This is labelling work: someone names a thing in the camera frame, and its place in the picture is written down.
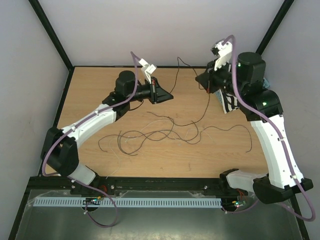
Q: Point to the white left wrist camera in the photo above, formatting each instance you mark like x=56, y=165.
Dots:
x=147, y=69

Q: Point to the black cage frame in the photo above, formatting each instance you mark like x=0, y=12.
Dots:
x=35, y=4

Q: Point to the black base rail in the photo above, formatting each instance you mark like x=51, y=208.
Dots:
x=217, y=187

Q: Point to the black white striped cloth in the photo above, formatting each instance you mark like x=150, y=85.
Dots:
x=229, y=102

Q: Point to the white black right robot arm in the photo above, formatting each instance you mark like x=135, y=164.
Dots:
x=278, y=184

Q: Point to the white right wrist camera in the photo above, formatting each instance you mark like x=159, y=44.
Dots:
x=223, y=52

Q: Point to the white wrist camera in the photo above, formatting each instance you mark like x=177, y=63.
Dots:
x=223, y=52
x=147, y=69

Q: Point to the light blue perforated basket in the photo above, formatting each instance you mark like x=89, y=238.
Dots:
x=219, y=95

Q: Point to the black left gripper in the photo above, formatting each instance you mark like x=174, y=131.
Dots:
x=158, y=95

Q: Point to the grey metal front plate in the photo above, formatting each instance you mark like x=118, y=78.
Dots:
x=259, y=222

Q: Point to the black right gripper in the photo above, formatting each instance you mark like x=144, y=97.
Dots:
x=208, y=78

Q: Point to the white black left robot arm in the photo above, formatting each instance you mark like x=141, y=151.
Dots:
x=60, y=148

